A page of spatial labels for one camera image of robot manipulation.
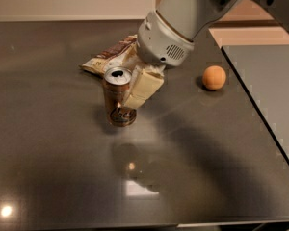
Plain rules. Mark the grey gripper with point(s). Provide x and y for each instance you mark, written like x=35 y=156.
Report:
x=159 y=44

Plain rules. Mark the orange soda can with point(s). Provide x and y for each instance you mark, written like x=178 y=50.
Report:
x=115 y=83

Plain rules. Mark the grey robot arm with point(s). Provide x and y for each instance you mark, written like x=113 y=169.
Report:
x=189 y=17

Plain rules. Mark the brown white snack bag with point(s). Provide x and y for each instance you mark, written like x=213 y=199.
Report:
x=111 y=57

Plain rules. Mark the orange ball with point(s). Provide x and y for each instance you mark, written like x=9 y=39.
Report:
x=213 y=77

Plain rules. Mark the grey side table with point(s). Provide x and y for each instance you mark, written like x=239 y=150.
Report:
x=263 y=71

